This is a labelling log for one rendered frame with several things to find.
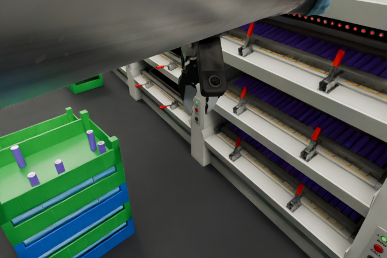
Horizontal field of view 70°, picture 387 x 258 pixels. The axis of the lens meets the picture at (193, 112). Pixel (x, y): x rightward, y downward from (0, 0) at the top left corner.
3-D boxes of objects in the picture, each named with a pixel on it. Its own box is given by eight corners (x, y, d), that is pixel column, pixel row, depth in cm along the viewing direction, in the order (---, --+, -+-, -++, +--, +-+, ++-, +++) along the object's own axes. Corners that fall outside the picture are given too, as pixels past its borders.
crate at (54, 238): (24, 266, 69) (12, 247, 64) (3, 215, 81) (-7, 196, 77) (129, 200, 86) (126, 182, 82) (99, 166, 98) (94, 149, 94)
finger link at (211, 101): (213, 99, 69) (212, 67, 63) (219, 114, 64) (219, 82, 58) (201, 101, 69) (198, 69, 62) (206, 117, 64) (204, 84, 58)
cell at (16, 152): (9, 147, 72) (18, 166, 75) (11, 150, 71) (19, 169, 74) (17, 144, 73) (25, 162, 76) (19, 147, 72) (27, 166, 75)
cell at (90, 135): (92, 151, 80) (87, 133, 77) (89, 148, 81) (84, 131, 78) (98, 149, 81) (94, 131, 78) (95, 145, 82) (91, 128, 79)
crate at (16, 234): (12, 247, 64) (0, 226, 60) (-7, 196, 77) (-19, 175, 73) (126, 182, 82) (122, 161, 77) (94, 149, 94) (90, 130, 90)
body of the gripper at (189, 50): (211, 64, 64) (217, 12, 56) (221, 86, 58) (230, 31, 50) (178, 66, 63) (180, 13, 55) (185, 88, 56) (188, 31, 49)
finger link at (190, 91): (187, 102, 68) (194, 69, 62) (191, 118, 64) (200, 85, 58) (174, 102, 67) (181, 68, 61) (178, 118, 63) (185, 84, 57)
